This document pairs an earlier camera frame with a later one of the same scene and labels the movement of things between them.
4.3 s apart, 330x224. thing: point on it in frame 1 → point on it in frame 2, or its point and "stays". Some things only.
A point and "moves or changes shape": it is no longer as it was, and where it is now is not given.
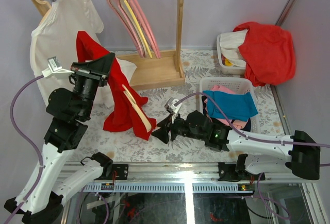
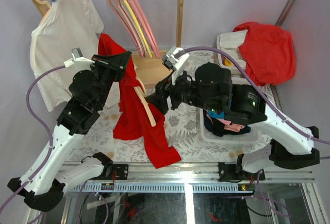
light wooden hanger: x=137 y=109 → x=142 y=97
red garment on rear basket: x=269 y=54 stays
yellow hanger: x=138 y=27 stays
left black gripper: x=97 y=70 → x=119 y=61
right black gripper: x=163 y=133 → x=166 y=86
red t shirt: x=121 y=116 moves or changes shape
